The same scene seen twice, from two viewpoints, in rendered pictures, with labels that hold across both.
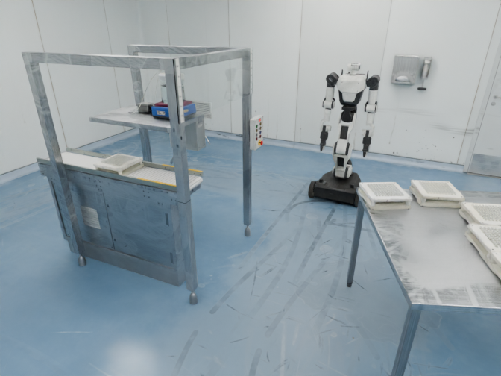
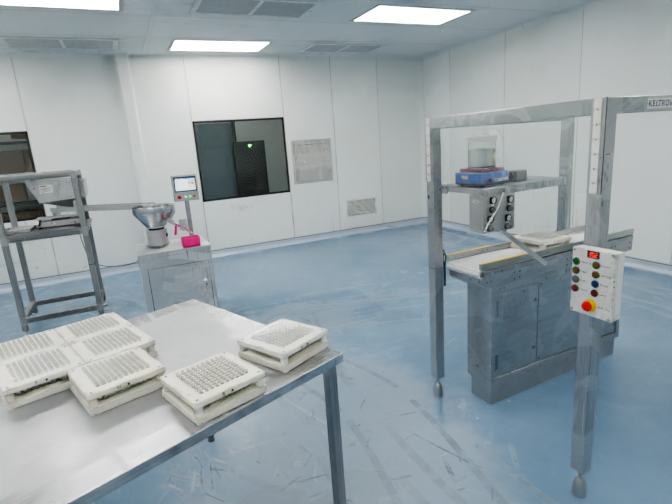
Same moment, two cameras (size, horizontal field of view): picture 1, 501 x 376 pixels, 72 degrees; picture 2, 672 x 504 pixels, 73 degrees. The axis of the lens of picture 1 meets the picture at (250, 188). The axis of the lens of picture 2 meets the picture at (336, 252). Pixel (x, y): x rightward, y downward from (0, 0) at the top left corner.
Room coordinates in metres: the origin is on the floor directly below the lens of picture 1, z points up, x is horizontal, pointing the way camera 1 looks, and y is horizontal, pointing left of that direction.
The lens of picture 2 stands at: (3.17, -1.93, 1.60)
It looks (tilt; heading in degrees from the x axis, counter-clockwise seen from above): 14 degrees down; 130
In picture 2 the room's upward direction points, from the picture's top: 4 degrees counter-clockwise
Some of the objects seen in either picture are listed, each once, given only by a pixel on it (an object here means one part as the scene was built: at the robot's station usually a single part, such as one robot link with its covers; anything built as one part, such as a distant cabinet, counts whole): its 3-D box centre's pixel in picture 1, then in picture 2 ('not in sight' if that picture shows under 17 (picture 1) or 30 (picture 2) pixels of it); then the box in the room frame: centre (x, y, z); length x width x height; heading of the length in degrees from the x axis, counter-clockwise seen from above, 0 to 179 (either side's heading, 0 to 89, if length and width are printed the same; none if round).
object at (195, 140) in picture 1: (187, 132); (492, 211); (2.26, 0.43, 1.18); 0.22 x 0.11 x 0.20; 66
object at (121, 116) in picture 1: (147, 118); (500, 184); (2.22, 0.67, 1.29); 0.62 x 0.38 x 0.04; 66
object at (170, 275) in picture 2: not in sight; (178, 283); (-0.73, 0.30, 0.38); 0.63 x 0.57 x 0.76; 65
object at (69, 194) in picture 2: not in sight; (84, 248); (-1.54, -0.16, 0.75); 1.43 x 1.06 x 1.50; 65
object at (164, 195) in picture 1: (116, 175); (545, 255); (2.38, 1.01, 0.82); 1.30 x 0.29 x 0.10; 66
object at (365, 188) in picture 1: (384, 191); (282, 336); (1.95, -0.84, 0.89); 0.25 x 0.24 x 0.02; 2
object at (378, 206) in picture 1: (382, 198); (284, 348); (1.95, -0.84, 0.85); 0.24 x 0.24 x 0.02; 2
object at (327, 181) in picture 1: (340, 178); not in sight; (3.75, -1.07, 0.19); 0.64 x 0.52 x 0.33; 155
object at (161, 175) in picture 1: (115, 171); (545, 250); (2.38, 1.01, 0.85); 1.35 x 0.25 x 0.05; 66
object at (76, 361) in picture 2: not in sight; (39, 367); (1.38, -1.49, 0.89); 0.25 x 0.24 x 0.02; 172
